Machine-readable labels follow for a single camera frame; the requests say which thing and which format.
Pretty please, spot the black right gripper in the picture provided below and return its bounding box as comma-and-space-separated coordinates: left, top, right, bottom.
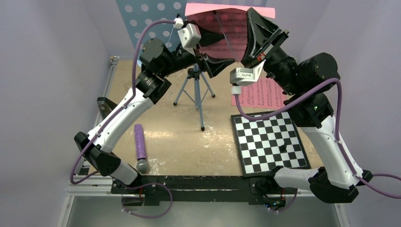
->
241, 7, 304, 96

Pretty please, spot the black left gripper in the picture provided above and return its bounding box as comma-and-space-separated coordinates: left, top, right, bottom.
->
159, 21, 234, 78

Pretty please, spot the pink sheet music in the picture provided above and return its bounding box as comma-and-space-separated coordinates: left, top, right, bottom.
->
238, 78, 286, 110
185, 3, 276, 62

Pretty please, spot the light blue music stand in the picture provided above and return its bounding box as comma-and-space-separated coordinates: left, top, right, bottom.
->
115, 0, 269, 131

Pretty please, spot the black metronome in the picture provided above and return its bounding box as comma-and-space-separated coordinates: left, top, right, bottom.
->
96, 97, 117, 119

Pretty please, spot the purple glitter microphone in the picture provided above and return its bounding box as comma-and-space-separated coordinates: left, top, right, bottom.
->
134, 124, 149, 174

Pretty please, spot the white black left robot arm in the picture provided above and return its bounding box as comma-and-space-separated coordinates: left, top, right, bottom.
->
74, 19, 234, 193

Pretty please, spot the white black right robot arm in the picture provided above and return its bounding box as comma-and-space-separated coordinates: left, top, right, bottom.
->
241, 8, 373, 203

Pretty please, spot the black white chessboard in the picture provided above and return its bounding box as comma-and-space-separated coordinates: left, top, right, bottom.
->
230, 112, 311, 177

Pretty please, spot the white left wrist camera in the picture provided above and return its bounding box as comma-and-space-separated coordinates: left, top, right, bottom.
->
174, 17, 201, 54

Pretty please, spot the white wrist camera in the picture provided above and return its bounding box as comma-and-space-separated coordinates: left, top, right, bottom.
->
230, 60, 266, 95
174, 17, 201, 54

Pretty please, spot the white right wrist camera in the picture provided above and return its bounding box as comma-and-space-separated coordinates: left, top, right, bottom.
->
230, 60, 266, 95

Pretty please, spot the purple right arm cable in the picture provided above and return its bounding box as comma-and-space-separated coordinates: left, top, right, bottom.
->
234, 78, 401, 214

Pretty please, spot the black base frame rail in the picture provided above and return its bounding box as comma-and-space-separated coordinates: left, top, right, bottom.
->
111, 175, 296, 206

